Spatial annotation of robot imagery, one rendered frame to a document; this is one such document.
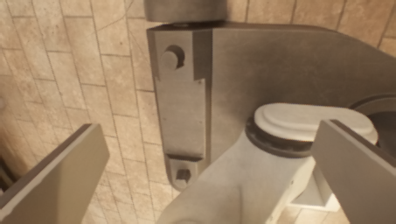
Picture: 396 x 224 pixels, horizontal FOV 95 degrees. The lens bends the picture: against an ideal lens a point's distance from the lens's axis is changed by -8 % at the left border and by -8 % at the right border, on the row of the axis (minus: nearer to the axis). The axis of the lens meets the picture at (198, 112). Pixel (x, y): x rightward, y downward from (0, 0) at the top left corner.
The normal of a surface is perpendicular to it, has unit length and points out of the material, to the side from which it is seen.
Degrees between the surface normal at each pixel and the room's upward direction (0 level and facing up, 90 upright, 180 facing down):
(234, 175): 90
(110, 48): 0
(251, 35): 0
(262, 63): 0
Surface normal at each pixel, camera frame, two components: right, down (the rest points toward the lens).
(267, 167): -0.02, -0.87
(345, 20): -0.20, 0.49
